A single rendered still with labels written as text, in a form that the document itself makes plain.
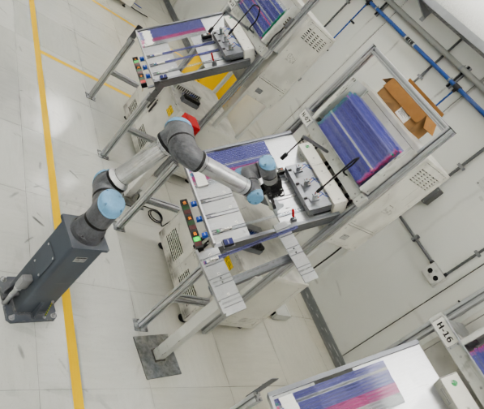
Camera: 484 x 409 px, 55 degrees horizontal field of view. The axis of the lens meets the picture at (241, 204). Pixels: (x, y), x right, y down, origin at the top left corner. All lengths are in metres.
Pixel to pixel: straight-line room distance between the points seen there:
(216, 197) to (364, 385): 1.21
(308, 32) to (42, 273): 2.42
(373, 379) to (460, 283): 1.78
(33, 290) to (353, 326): 2.65
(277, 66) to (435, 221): 1.72
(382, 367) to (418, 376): 0.16
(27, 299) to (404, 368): 1.70
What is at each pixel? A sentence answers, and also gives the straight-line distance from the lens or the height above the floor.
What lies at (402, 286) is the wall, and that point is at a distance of 3.93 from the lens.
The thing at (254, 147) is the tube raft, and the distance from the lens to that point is 2.85.
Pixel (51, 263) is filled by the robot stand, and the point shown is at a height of 0.38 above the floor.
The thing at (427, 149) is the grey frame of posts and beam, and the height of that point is 1.76.
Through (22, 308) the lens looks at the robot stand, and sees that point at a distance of 2.43.
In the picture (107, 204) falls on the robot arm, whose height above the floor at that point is 0.77.
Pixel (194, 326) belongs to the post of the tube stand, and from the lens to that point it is 2.52.
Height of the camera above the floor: 1.92
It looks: 24 degrees down
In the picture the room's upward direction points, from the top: 47 degrees clockwise
